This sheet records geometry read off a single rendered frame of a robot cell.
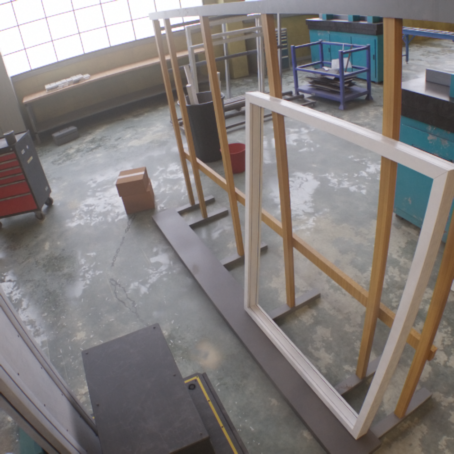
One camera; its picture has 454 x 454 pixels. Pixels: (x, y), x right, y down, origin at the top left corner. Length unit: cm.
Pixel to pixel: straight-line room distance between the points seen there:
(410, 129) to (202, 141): 256
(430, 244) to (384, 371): 61
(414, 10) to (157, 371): 143
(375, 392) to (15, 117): 748
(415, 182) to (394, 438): 194
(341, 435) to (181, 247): 202
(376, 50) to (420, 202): 491
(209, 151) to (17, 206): 238
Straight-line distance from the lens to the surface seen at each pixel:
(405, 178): 328
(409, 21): 1314
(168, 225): 361
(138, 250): 349
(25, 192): 448
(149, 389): 140
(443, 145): 295
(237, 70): 911
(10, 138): 436
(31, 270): 387
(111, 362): 152
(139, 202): 403
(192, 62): 590
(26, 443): 165
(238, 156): 430
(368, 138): 132
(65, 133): 718
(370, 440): 211
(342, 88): 626
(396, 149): 125
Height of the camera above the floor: 197
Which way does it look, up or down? 32 degrees down
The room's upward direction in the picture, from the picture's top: 10 degrees counter-clockwise
